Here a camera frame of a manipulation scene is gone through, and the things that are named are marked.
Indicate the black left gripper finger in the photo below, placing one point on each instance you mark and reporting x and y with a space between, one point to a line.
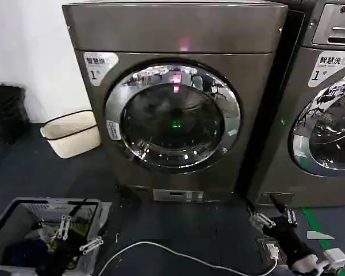
90 245
64 227

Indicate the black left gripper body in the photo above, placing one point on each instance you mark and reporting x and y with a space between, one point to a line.
60 258

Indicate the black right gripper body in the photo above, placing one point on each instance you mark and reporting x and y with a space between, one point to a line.
287 238

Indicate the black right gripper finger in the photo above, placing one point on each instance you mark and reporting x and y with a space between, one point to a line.
291 217
260 220

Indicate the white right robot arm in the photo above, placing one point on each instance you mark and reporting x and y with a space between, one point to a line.
336 258

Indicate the white plug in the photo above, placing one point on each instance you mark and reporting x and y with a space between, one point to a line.
272 249

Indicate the pale grey garment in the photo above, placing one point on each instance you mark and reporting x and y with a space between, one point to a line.
44 230

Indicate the green floor tape strip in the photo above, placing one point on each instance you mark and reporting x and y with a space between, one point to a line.
313 221

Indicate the dark floor socket box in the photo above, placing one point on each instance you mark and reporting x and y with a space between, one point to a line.
263 244

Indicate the pale grey floor tape piece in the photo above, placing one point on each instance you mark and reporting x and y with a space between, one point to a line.
319 235

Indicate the dark blue garment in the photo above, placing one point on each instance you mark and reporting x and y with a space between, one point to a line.
26 254

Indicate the grey washing machine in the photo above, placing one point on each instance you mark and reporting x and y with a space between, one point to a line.
279 184

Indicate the grey plastic laundry basket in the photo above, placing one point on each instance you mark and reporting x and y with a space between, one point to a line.
5 218

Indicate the steel dryer service flap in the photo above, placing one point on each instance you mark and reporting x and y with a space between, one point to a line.
175 196

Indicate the round glass washer door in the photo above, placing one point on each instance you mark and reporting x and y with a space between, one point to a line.
333 138

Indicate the cream laundry basket black rim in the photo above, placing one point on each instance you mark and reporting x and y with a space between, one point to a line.
72 135

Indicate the small white door label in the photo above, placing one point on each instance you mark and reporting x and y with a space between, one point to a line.
114 130

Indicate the round glass dryer door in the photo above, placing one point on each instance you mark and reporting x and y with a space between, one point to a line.
172 143

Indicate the black plastic crate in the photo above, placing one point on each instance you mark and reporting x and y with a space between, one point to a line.
5 109

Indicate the white number sticker on washer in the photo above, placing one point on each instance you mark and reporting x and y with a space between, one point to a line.
327 69

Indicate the white number sticker on dryer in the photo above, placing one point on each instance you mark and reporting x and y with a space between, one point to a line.
99 67

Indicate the steel washer detergent drawer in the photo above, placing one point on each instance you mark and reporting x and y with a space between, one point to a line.
336 26

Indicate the grey dryer with number sticker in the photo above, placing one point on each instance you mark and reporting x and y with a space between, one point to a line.
189 28

